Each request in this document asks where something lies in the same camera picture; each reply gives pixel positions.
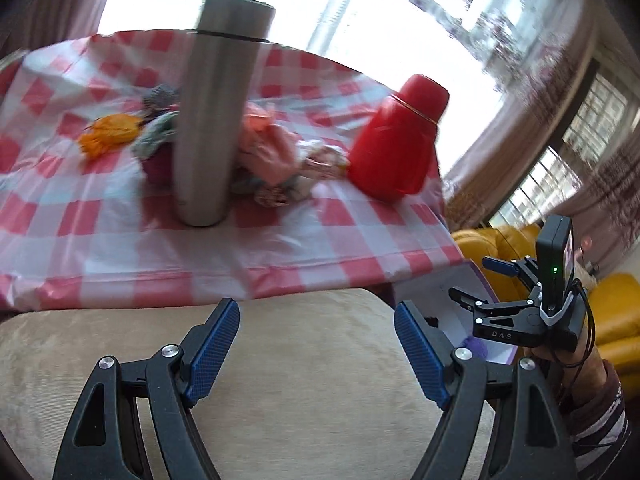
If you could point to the beige cushion cover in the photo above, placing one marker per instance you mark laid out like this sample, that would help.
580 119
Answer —
300 385

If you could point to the grey-green cloth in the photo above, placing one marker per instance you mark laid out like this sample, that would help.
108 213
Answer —
155 135

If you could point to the window with metal grille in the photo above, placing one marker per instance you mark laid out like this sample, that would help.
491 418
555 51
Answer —
590 120

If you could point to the small patterned cloth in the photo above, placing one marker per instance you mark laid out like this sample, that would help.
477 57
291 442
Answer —
272 195

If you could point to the stainless steel thermos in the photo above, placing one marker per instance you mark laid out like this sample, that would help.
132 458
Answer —
215 110

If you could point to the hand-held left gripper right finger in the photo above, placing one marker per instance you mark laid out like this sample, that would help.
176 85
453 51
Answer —
420 355

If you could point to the maroon cloth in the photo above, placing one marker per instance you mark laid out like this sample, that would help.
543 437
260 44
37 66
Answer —
160 167

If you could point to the red thermos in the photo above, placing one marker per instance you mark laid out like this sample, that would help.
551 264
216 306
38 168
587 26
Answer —
395 150

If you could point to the yellow leather sofa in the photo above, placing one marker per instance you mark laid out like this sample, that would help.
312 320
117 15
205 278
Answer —
620 310

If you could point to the peach pink cloth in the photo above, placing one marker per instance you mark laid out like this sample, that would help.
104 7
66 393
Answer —
270 150

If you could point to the floral print pouch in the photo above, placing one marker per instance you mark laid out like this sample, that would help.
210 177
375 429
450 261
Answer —
322 157

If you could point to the person's right forearm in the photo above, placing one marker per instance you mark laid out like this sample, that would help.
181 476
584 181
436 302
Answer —
600 410

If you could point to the orange soft cloth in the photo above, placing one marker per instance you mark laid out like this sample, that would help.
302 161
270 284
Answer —
110 132

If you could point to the person's right hand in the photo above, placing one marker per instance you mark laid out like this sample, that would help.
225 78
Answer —
555 357

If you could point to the white box with purple edge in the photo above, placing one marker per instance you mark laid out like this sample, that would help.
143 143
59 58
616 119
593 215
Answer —
450 280

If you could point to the pink patterned curtain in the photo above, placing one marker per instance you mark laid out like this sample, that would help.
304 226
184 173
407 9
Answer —
615 185
530 125
70 0

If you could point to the red checkered tablecloth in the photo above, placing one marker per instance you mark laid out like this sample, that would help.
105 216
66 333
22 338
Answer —
300 240

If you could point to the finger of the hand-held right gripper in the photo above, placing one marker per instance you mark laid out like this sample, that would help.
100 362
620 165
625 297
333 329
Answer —
497 264
467 300

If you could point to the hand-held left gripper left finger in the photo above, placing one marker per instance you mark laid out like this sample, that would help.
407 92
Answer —
215 345

